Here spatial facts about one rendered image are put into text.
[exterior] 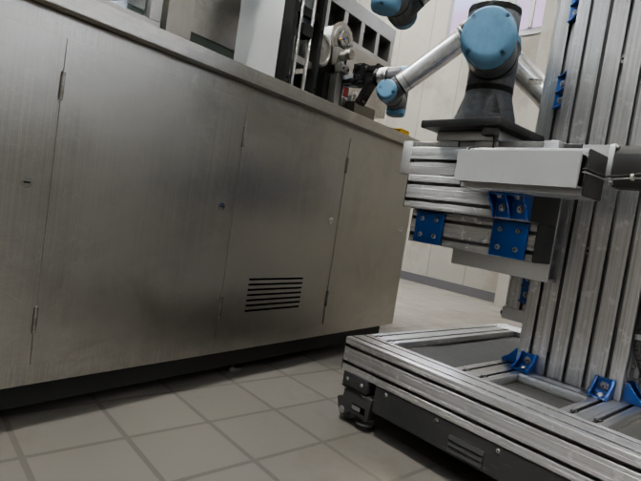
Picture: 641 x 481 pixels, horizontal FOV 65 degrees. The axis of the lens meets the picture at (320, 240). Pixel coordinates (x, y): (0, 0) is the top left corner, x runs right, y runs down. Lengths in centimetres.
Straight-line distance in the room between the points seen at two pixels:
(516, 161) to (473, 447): 60
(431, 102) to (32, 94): 433
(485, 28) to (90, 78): 84
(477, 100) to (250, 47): 100
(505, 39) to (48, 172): 99
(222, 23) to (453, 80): 320
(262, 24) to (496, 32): 104
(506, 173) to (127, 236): 85
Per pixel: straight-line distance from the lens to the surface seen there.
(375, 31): 303
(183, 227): 133
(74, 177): 118
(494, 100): 133
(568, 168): 104
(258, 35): 202
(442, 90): 509
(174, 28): 172
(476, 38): 122
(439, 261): 477
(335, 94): 209
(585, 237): 135
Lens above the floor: 55
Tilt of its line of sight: 3 degrees down
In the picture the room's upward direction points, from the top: 9 degrees clockwise
